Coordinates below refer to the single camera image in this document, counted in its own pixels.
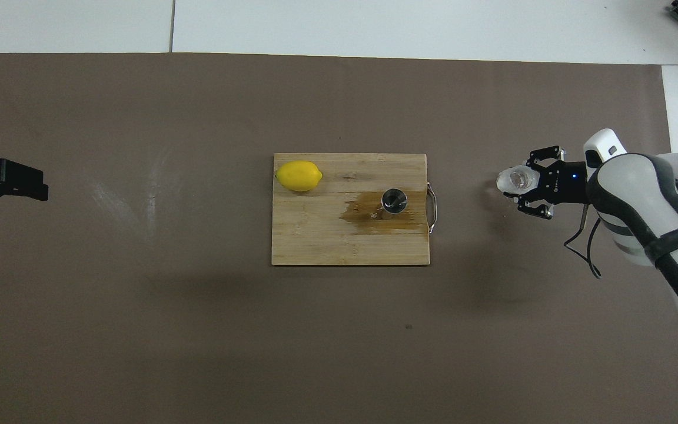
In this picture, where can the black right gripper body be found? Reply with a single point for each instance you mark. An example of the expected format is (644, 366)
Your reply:
(565, 182)

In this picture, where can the clear faceted glass cup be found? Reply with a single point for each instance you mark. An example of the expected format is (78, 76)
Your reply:
(512, 179)

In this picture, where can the steel double jigger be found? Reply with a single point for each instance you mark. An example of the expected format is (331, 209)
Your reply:
(394, 201)

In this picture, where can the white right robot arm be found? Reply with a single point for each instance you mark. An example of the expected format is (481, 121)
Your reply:
(657, 200)

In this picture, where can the wooden cutting board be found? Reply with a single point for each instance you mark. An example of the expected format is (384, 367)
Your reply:
(327, 235)

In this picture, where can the yellow lemon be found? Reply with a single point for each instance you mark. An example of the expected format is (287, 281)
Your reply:
(298, 176)

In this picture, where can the brown paper table mat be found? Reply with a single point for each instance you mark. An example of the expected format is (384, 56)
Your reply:
(315, 341)

